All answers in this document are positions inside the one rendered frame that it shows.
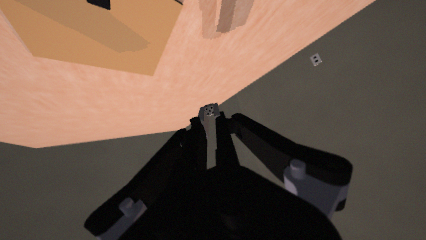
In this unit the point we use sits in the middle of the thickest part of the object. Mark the tan square mat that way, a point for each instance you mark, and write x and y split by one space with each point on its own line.
131 37

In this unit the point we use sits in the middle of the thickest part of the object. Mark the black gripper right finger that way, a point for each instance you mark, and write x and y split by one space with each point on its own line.
320 178

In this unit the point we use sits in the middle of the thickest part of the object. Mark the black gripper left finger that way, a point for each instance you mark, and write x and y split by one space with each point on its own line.
169 215

